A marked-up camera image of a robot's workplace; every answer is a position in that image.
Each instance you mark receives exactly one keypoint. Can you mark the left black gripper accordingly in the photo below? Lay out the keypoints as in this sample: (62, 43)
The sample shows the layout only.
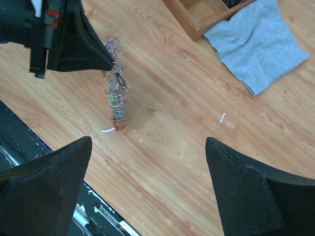
(59, 27)

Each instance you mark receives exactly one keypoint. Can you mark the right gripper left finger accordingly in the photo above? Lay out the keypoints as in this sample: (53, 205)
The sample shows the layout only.
(38, 198)

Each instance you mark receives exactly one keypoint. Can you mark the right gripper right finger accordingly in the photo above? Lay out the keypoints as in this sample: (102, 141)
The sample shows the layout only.
(255, 199)

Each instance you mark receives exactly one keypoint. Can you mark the green key tag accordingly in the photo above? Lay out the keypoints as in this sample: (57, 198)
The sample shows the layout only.
(114, 101)

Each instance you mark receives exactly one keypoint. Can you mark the red key tag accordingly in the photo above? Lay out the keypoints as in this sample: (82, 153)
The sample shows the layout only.
(119, 124)

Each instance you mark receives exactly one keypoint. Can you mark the wooden divided tray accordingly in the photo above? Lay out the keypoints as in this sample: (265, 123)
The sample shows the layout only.
(197, 16)

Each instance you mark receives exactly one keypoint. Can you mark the grey folded cloth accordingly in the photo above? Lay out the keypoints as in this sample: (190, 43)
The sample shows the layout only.
(256, 45)

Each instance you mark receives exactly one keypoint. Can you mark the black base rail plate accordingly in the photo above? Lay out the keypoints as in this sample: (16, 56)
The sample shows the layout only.
(93, 216)

